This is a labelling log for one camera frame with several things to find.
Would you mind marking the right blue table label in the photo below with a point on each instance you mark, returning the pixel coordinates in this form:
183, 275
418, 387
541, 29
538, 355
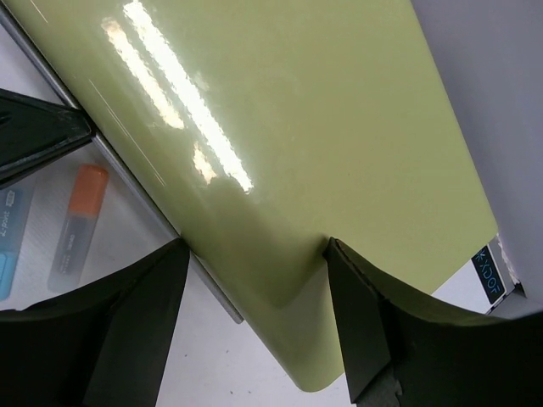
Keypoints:
489, 276

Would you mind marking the blue capped lead tube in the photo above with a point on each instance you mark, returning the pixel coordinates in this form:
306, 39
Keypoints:
15, 207

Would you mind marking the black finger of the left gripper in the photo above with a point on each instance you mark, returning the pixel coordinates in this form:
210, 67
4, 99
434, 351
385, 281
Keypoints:
35, 133

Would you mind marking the orange capped lead tube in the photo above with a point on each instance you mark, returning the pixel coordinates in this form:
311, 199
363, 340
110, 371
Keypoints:
79, 225

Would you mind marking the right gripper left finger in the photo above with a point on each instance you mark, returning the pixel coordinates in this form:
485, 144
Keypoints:
104, 344

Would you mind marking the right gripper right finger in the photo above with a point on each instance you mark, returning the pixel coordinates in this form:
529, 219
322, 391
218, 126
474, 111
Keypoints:
403, 347

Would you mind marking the green metal tool chest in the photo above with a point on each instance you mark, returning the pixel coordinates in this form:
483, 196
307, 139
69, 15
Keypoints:
263, 128

